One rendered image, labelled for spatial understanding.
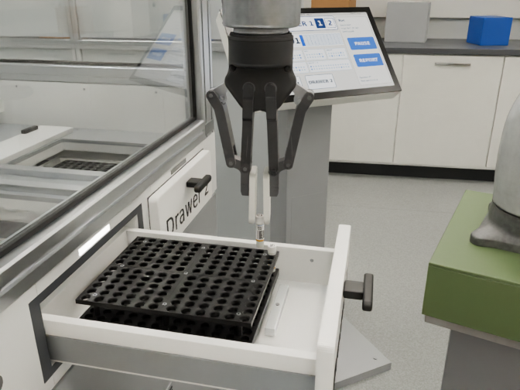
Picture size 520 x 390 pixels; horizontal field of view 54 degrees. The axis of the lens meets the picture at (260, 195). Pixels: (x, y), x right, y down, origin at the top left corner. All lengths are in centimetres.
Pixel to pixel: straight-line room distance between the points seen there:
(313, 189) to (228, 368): 117
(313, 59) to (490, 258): 87
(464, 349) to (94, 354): 64
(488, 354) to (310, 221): 90
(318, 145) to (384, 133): 199
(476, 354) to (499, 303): 18
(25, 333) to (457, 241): 67
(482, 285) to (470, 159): 294
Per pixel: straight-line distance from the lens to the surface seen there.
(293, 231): 172
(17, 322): 62
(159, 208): 87
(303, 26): 161
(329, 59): 158
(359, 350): 196
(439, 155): 371
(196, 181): 98
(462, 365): 103
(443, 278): 85
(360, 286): 65
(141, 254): 76
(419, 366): 200
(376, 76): 163
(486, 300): 86
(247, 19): 57
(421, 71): 356
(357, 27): 171
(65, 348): 67
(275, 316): 70
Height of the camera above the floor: 125
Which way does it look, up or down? 22 degrees down
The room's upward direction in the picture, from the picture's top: straight up
